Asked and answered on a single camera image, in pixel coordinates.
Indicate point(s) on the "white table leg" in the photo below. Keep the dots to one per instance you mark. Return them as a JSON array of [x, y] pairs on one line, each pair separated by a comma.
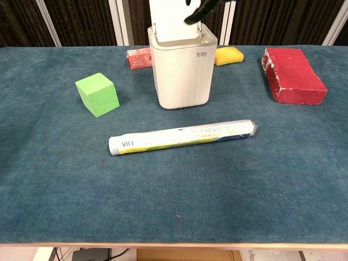
[[43, 255]]

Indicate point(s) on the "green cube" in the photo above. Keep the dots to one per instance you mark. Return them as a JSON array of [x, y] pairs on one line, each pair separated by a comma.
[[98, 95]]

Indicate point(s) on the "white partition post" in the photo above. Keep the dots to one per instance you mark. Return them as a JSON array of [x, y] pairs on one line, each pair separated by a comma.
[[335, 24], [229, 21], [49, 24], [122, 21]]

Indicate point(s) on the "teal felt table mat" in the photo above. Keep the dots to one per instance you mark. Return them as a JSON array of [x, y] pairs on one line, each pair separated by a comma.
[[81, 176]]

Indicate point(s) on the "white paper roll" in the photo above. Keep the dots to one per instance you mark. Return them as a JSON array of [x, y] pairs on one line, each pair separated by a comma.
[[176, 137]]

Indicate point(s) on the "red pink carton box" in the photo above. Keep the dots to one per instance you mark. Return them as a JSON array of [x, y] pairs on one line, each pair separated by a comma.
[[138, 61]]

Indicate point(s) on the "brown cardboard box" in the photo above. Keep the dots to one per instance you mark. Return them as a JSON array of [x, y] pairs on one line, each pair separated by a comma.
[[187, 256]]

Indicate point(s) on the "yellow sponge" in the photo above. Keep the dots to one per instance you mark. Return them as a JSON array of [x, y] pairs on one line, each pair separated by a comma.
[[228, 56]]

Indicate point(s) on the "dark grey box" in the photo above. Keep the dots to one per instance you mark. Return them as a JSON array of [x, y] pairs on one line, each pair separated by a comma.
[[91, 255]]

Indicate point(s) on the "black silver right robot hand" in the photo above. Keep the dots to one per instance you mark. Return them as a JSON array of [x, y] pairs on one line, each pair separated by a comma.
[[201, 12]]

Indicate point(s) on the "white open-lid container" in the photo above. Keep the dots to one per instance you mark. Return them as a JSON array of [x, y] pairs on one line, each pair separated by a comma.
[[182, 81]]

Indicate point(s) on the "red foam brick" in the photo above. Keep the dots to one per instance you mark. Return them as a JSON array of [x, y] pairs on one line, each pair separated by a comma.
[[291, 73]]

